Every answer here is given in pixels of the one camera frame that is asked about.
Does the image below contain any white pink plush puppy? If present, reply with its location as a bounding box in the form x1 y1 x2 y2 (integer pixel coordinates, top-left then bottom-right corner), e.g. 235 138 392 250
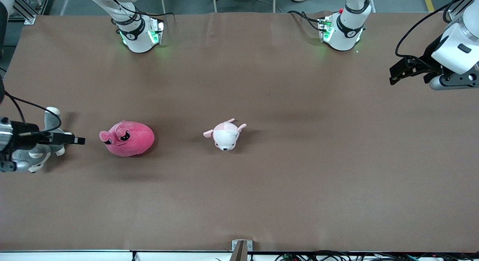
203 118 247 151

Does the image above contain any pink round plush toy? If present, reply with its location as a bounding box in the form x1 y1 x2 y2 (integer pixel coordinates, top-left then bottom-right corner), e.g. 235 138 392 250
99 120 155 157

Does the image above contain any black cable bundle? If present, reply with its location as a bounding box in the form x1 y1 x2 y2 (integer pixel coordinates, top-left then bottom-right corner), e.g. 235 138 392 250
275 250 479 261

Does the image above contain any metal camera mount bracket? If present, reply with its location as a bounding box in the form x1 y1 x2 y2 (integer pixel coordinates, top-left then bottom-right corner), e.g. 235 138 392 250
231 240 253 261

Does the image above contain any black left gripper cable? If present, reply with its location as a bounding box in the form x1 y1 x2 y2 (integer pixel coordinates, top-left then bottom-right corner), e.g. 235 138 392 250
395 0 474 64

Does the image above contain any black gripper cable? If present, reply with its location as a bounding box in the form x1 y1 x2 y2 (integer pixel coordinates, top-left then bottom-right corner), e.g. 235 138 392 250
3 92 62 133
395 0 474 64

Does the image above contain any brown table mat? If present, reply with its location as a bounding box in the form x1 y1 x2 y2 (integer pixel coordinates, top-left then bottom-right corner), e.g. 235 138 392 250
0 10 479 253

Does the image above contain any black base cable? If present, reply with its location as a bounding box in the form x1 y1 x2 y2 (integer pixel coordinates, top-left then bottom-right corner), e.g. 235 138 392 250
105 0 175 17
287 10 322 31

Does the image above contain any black right base cable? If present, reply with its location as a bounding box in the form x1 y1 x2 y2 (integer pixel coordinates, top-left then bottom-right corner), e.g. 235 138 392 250
105 0 175 17

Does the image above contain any black left base cable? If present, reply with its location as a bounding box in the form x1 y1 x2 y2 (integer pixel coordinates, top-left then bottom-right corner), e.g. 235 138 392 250
287 10 322 31

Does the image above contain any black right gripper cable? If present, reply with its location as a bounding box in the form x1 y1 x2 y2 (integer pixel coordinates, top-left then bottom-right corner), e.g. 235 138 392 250
3 92 62 133

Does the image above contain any white table edge rail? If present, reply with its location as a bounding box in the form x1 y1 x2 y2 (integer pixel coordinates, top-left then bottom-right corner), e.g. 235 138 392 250
0 250 479 261

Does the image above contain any grey husky plush toy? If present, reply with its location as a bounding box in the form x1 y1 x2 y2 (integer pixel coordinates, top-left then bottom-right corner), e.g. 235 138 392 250
15 107 74 174

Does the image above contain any aluminium frame profile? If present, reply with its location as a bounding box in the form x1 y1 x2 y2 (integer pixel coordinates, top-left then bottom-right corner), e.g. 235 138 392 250
448 0 468 21
7 0 37 25

